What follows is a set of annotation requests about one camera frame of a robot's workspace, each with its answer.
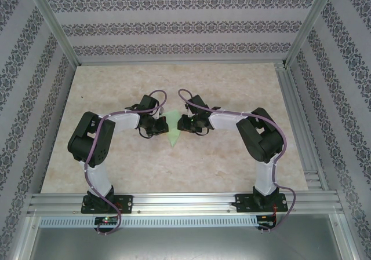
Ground light green cloth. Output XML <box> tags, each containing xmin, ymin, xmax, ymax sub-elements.
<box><xmin>161</xmin><ymin>109</ymin><xmax>182</xmax><ymax>149</ymax></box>

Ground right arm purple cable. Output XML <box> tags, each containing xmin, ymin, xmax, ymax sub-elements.
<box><xmin>177</xmin><ymin>89</ymin><xmax>297</xmax><ymax>234</ymax></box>

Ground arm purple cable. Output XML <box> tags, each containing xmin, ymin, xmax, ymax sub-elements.
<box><xmin>82</xmin><ymin>89</ymin><xmax>169</xmax><ymax>237</ymax></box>
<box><xmin>177</xmin><ymin>89</ymin><xmax>297</xmax><ymax>234</ymax></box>

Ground aluminium mounting rail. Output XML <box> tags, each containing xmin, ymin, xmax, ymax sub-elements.
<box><xmin>27</xmin><ymin>192</ymin><xmax>344</xmax><ymax>217</ymax></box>

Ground slotted grey cable tray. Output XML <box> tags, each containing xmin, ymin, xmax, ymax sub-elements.
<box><xmin>39</xmin><ymin>215</ymin><xmax>259</xmax><ymax>228</ymax></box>

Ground left gripper black cable loop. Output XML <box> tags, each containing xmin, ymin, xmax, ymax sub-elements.
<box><xmin>137</xmin><ymin>126</ymin><xmax>156</xmax><ymax>141</ymax></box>

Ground grey metal shelf panel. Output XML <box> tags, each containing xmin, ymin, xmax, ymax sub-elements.
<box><xmin>27</xmin><ymin>226</ymin><xmax>359</xmax><ymax>260</ymax></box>

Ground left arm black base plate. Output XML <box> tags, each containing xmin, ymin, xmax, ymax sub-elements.
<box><xmin>82</xmin><ymin>195</ymin><xmax>134</xmax><ymax>214</ymax></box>

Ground aluminium side rail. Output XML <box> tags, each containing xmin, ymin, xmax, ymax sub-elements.
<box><xmin>274</xmin><ymin>62</ymin><xmax>330</xmax><ymax>192</ymax></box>

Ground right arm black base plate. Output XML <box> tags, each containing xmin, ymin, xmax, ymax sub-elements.
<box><xmin>235</xmin><ymin>193</ymin><xmax>288</xmax><ymax>214</ymax></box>

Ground aluminium frame post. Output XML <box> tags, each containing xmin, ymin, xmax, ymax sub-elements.
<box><xmin>282</xmin><ymin>0</ymin><xmax>340</xmax><ymax>69</ymax></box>
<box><xmin>24</xmin><ymin>0</ymin><xmax>79</xmax><ymax>67</ymax></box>

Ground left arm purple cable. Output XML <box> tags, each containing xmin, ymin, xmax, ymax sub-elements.
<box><xmin>82</xmin><ymin>89</ymin><xmax>169</xmax><ymax>237</ymax></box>

